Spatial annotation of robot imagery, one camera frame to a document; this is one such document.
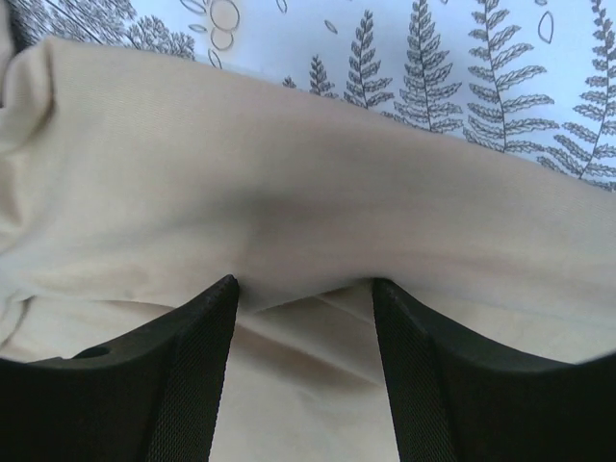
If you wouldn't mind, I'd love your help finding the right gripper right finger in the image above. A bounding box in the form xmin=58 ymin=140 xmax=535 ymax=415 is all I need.
xmin=372 ymin=279 xmax=615 ymax=461

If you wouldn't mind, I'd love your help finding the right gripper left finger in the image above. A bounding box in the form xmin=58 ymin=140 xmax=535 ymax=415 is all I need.
xmin=1 ymin=276 xmax=240 ymax=461

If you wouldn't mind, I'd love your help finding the beige t shirt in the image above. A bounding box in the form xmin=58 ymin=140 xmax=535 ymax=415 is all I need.
xmin=1 ymin=1 xmax=615 ymax=461

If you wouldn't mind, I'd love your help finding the floral table cloth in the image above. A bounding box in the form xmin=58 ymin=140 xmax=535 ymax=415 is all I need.
xmin=9 ymin=0 xmax=615 ymax=192

